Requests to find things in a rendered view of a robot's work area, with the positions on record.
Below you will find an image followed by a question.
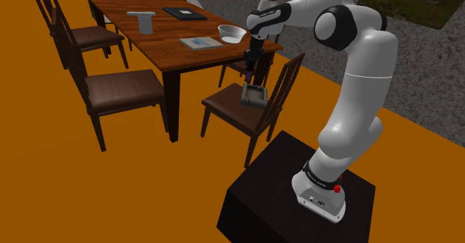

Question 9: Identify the white bowl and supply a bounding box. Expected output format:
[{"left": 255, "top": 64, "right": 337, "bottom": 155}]
[{"left": 218, "top": 24, "right": 248, "bottom": 45}]

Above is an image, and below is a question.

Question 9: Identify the grey square ashtray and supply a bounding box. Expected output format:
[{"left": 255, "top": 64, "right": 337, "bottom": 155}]
[{"left": 239, "top": 83, "right": 269, "bottom": 110}]

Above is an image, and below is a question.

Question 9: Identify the grey and blue book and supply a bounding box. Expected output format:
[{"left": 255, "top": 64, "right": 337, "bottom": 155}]
[{"left": 179, "top": 36, "right": 225, "bottom": 51}]

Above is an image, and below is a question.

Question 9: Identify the black flat book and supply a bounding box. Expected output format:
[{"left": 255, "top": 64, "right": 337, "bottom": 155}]
[{"left": 162, "top": 7, "right": 209, "bottom": 22}]

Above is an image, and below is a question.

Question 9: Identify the brown wooden dining table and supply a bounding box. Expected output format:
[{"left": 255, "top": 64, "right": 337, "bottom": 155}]
[{"left": 80, "top": 0, "right": 284, "bottom": 144}]

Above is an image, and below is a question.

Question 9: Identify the grey cup with wide rim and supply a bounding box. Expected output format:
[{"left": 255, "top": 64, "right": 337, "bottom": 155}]
[{"left": 126, "top": 10, "right": 156, "bottom": 36}]

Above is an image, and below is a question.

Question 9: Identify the black robot stand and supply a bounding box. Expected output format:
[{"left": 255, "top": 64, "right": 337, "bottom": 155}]
[{"left": 216, "top": 130, "right": 376, "bottom": 243}]

